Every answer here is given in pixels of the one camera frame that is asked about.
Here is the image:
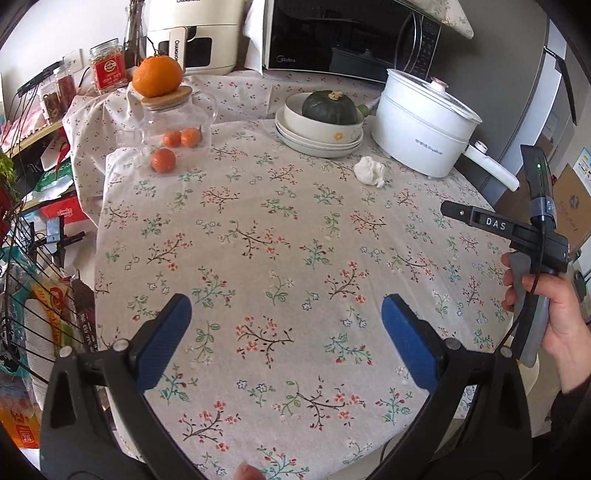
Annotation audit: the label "white pot lid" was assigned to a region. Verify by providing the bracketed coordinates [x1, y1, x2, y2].
[385, 68, 483, 125]

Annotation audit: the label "black wire basket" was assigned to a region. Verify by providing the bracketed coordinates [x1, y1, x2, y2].
[0, 217, 98, 388]

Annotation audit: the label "white tissue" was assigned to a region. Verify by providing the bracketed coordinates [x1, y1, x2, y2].
[353, 156, 386, 188]

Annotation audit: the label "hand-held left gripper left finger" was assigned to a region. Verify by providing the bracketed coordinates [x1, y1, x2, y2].
[41, 293, 208, 480]

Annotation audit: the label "black microwave oven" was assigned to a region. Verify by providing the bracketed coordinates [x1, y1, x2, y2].
[262, 0, 441, 86]

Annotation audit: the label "red packet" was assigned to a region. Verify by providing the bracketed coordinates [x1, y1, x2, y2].
[39, 196, 89, 223]

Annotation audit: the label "red label glass jar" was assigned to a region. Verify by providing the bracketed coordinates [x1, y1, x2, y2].
[89, 41, 129, 95]

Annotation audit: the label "grey refrigerator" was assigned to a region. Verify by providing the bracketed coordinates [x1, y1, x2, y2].
[475, 14, 578, 208]

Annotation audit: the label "green packet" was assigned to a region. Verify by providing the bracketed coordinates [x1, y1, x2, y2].
[34, 166, 75, 193]

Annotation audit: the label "black wire shelf rack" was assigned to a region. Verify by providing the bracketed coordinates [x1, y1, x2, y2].
[0, 60, 88, 155]

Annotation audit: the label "stack of white bowls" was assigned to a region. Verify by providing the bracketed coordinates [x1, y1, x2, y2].
[274, 108, 364, 155]

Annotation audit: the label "large orange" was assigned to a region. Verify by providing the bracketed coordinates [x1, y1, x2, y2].
[132, 54, 184, 97]

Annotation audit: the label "floral cover cloth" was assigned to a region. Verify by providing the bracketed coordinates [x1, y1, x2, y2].
[399, 0, 475, 40]

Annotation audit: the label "cream plate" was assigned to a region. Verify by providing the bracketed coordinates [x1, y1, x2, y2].
[277, 124, 362, 159]

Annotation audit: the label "glass jar with red contents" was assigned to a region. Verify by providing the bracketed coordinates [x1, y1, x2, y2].
[39, 74, 77, 124]

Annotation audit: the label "cardboard box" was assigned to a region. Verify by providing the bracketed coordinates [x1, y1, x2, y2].
[549, 148, 591, 259]

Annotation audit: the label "bamboo jar lid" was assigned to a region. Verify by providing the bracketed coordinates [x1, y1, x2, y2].
[128, 82, 192, 112]

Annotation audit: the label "white electric pot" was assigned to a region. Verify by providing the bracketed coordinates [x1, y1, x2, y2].
[370, 68, 520, 191]

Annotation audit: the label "orange snack bag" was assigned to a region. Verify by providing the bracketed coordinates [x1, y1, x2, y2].
[0, 406, 43, 449]

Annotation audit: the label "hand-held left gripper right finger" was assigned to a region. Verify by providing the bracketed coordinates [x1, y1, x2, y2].
[369, 293, 534, 480]

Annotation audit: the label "floral tablecloth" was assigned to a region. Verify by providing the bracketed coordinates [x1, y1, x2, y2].
[62, 69, 527, 480]

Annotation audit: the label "cream air fryer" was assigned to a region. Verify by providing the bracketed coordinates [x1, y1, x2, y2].
[145, 0, 250, 77]

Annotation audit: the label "dry branches in vase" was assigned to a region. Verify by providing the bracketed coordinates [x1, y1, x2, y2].
[124, 0, 149, 70]

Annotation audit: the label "green plant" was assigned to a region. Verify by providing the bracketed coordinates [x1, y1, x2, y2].
[0, 152, 21, 217]

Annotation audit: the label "person's right forearm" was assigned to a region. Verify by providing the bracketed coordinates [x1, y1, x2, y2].
[531, 369, 591, 480]

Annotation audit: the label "dark green kabocha squash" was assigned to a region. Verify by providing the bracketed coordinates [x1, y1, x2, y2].
[302, 90, 358, 125]

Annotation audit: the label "person's right hand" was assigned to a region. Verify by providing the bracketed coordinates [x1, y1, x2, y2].
[501, 251, 591, 394]

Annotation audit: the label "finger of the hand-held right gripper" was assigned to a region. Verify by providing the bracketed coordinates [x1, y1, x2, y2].
[440, 199, 479, 225]

